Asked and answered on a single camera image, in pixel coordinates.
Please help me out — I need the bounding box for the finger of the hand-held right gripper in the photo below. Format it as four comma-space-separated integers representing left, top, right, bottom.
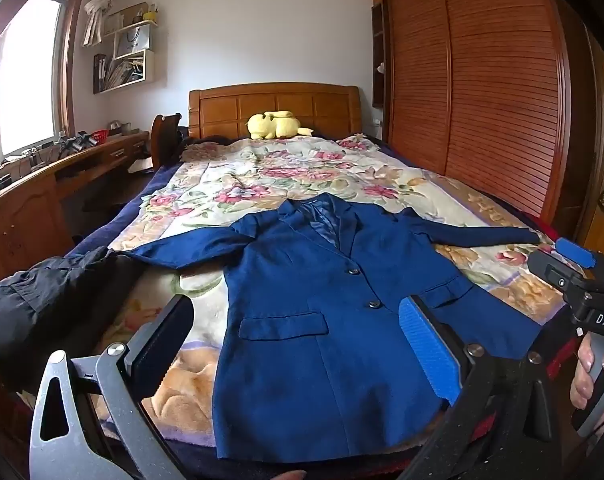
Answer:
554, 236, 600, 271
528, 249, 586, 305

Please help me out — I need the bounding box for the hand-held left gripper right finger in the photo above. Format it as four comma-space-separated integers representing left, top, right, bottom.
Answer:
397, 295, 572, 480

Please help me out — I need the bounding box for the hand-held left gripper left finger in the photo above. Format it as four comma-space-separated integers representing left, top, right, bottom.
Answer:
29, 295, 195, 480

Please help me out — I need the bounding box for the blue suit jacket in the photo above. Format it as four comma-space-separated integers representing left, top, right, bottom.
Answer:
127, 192, 542, 463

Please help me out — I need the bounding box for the person's right hand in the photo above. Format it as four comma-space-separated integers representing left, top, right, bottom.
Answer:
570, 334, 604, 410

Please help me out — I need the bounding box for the wooden door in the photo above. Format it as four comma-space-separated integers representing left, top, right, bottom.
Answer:
576, 60, 604, 266

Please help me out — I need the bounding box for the black jacket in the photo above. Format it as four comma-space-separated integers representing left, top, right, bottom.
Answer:
0, 246, 148, 391

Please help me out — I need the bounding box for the navy bed sheet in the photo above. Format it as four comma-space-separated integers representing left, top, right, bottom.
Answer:
67, 160, 187, 266

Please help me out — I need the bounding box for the wooden desk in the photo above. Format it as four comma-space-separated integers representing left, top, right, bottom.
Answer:
0, 130, 150, 281

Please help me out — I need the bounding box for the wooden louvered wardrobe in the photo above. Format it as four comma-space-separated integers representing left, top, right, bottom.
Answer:
371, 0, 597, 241

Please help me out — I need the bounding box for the floral blanket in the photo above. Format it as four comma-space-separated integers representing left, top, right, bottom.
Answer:
94, 132, 582, 448

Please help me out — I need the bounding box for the wooden chair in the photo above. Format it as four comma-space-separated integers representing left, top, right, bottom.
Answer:
149, 112, 185, 171

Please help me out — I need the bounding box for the yellow plush toy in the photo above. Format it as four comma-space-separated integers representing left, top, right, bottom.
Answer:
246, 110, 315, 141

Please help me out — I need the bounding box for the wooden bed headboard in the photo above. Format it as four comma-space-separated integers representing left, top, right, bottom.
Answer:
188, 82, 361, 141

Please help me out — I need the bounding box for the narrow wooden side shelf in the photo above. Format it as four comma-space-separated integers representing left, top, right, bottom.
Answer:
372, 2, 387, 108

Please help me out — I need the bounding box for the window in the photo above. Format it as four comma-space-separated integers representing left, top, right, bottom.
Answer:
0, 0, 78, 161

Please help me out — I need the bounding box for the white paper bag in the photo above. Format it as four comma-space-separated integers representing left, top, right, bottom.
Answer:
118, 25, 153, 56

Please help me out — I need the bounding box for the tied white curtain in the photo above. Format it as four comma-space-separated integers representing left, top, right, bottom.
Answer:
83, 0, 128, 47

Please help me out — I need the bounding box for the white wall shelf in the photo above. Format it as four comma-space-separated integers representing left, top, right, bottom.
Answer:
93, 2, 160, 95

